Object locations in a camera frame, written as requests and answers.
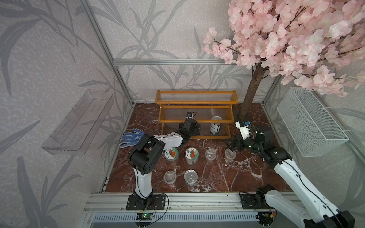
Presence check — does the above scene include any tomato label seed jar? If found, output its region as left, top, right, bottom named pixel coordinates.
left=164, top=147, right=179, bottom=162
left=185, top=147, right=199, bottom=165

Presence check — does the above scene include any clear jar red label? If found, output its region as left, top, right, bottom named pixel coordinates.
left=224, top=149, right=237, bottom=161
left=205, top=149, right=217, bottom=162

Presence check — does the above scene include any green corn seed can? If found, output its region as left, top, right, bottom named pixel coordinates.
left=184, top=170, right=198, bottom=186

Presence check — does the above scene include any clear jar black label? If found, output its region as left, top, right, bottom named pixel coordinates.
left=164, top=171, right=177, bottom=185

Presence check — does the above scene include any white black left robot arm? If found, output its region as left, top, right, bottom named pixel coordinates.
left=120, top=117, right=201, bottom=200

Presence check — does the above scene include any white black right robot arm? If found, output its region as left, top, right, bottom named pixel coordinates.
left=224, top=130, right=355, bottom=228

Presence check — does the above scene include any orange wooden three-tier shelf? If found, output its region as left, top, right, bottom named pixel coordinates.
left=156, top=90, right=239, bottom=139

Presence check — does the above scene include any blue dotted work glove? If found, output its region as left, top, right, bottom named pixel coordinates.
left=119, top=128, right=144, bottom=149

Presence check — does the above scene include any circuit board right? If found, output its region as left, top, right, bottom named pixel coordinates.
left=256, top=211, right=277, bottom=221

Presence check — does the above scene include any green circuit board left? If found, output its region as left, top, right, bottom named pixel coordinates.
left=136, top=212, right=154, bottom=221

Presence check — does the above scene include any artificial cherry blossom tree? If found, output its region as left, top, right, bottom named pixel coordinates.
left=203, top=1, right=365, bottom=119

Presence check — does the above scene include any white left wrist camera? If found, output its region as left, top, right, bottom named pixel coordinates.
left=186, top=112, right=193, bottom=119

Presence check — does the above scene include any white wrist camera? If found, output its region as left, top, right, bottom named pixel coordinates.
left=186, top=112, right=193, bottom=119
left=235, top=120, right=251, bottom=140

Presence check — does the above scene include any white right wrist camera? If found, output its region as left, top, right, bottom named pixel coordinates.
left=235, top=120, right=251, bottom=140

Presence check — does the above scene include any white mesh wire basket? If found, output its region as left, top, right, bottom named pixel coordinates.
left=277, top=87, right=349, bottom=157

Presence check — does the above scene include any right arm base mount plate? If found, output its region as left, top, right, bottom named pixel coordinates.
left=239, top=192, right=270, bottom=210

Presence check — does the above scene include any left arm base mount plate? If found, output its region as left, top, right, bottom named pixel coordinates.
left=126, top=194, right=168, bottom=211

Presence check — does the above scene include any clear acrylic wall shelf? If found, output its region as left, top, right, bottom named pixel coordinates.
left=41, top=89, right=115, bottom=156

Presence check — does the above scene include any aluminium front rail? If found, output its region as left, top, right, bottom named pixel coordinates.
left=83, top=192, right=269, bottom=213

